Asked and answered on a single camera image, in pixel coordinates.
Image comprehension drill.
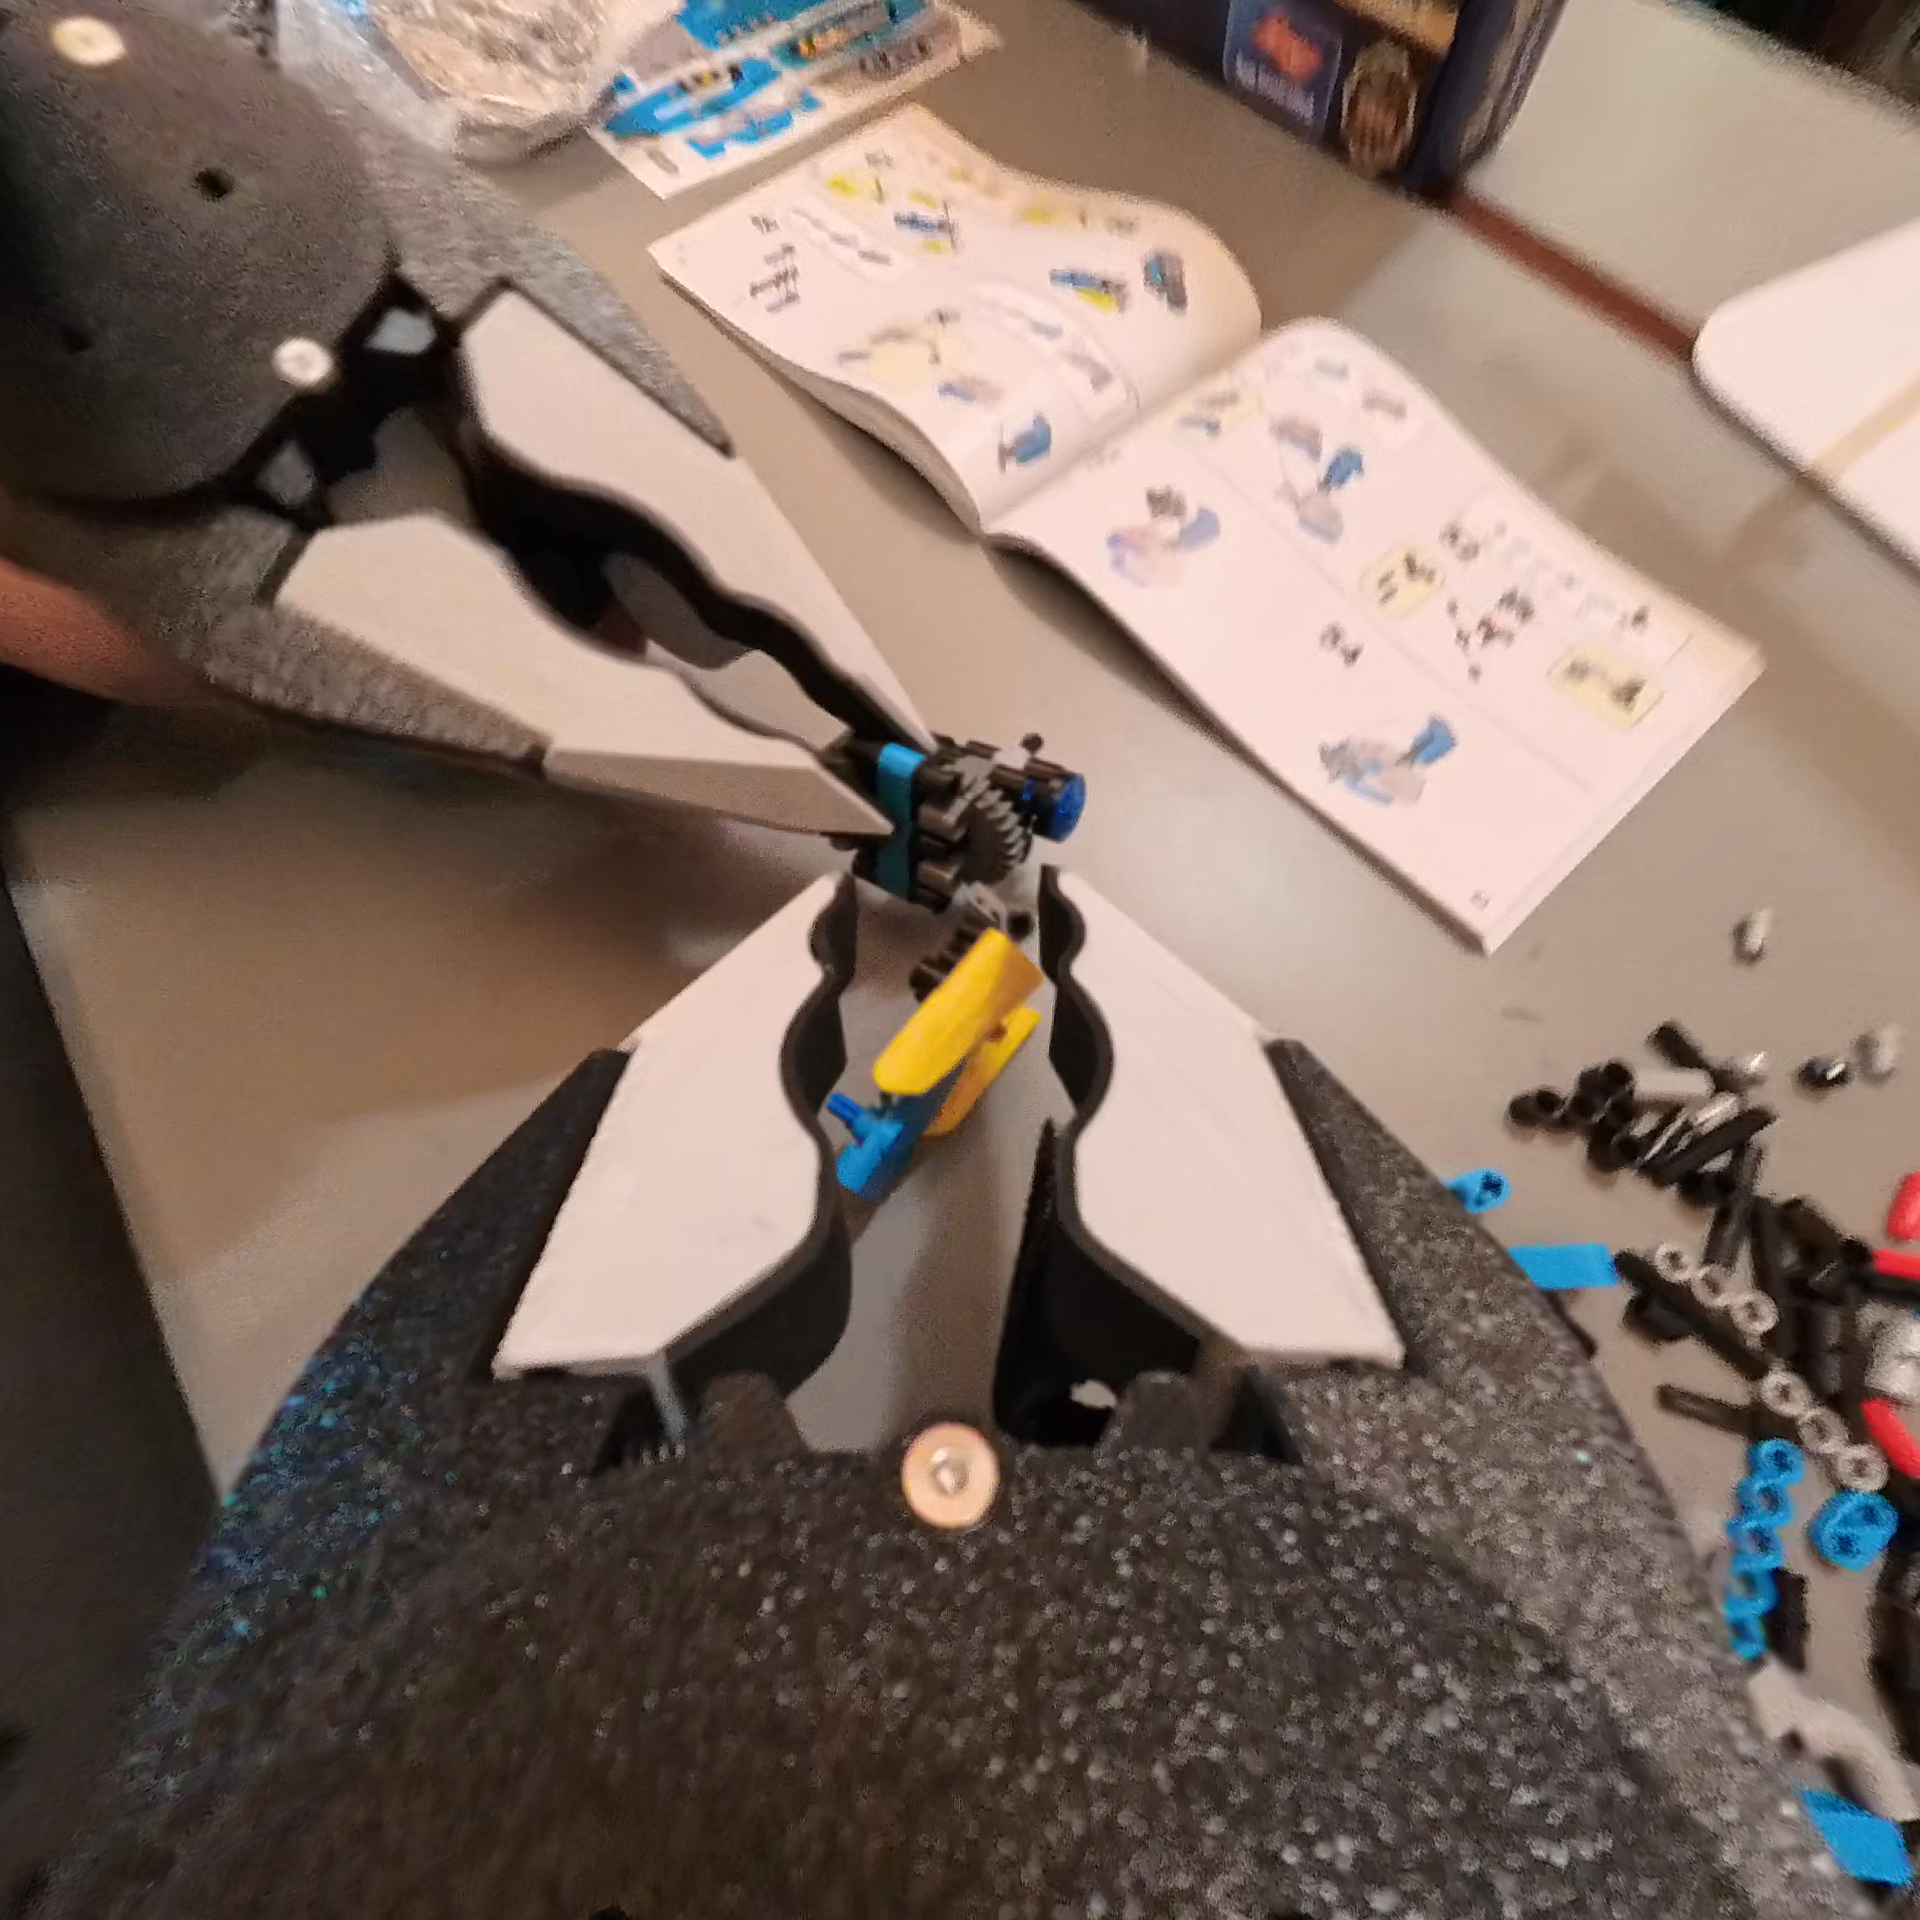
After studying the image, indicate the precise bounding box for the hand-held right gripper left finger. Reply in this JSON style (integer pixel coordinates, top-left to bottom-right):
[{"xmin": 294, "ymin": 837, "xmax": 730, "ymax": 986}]
[{"xmin": 496, "ymin": 870, "xmax": 863, "ymax": 1401}]

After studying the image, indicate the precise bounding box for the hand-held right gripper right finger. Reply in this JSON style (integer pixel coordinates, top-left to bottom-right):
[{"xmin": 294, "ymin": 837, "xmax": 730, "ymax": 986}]
[{"xmin": 1022, "ymin": 870, "xmax": 1405, "ymax": 1417}]

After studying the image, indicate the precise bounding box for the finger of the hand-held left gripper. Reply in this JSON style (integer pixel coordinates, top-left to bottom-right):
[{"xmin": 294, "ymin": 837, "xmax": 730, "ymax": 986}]
[
  {"xmin": 449, "ymin": 285, "xmax": 937, "ymax": 751},
  {"xmin": 271, "ymin": 505, "xmax": 895, "ymax": 841}
]

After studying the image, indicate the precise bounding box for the yellow blue brick assembly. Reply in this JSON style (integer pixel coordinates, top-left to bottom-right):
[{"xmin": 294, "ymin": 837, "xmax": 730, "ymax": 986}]
[{"xmin": 825, "ymin": 926, "xmax": 1052, "ymax": 1196}]

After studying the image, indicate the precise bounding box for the black blue brick assembly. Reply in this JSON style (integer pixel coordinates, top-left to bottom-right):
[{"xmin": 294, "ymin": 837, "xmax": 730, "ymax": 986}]
[{"xmin": 870, "ymin": 729, "xmax": 1087, "ymax": 907}]

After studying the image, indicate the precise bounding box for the grey desk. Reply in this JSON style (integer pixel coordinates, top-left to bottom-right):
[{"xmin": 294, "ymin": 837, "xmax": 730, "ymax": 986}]
[{"xmin": 0, "ymin": 0, "xmax": 1920, "ymax": 1562}]

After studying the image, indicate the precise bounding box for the person's left hand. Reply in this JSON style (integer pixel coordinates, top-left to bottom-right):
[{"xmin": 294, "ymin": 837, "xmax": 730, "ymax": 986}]
[{"xmin": 0, "ymin": 555, "xmax": 225, "ymax": 723}]

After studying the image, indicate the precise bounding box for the clear plastic bag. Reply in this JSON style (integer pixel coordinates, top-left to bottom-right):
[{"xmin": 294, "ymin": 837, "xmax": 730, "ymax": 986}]
[{"xmin": 354, "ymin": 0, "xmax": 648, "ymax": 167}]

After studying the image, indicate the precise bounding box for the blue white leaflet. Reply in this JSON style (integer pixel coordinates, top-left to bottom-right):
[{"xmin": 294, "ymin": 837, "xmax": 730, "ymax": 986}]
[{"xmin": 584, "ymin": 0, "xmax": 1007, "ymax": 201}]

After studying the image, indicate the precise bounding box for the pile of loose brick parts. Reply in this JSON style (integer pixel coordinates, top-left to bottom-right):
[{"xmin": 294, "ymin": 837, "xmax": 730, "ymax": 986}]
[{"xmin": 1440, "ymin": 901, "xmax": 1920, "ymax": 1898}]

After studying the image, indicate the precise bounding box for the building instruction booklet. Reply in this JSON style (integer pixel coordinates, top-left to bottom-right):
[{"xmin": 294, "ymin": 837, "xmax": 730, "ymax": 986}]
[{"xmin": 646, "ymin": 105, "xmax": 1766, "ymax": 956}]

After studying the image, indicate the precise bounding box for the dark blue toy set box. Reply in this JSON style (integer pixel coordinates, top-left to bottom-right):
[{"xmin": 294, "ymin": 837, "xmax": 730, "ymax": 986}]
[{"xmin": 1104, "ymin": 0, "xmax": 1568, "ymax": 201}]

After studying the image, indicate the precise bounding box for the white stand base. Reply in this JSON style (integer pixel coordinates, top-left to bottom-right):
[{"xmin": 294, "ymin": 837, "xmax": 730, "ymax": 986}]
[{"xmin": 1688, "ymin": 217, "xmax": 1920, "ymax": 571}]

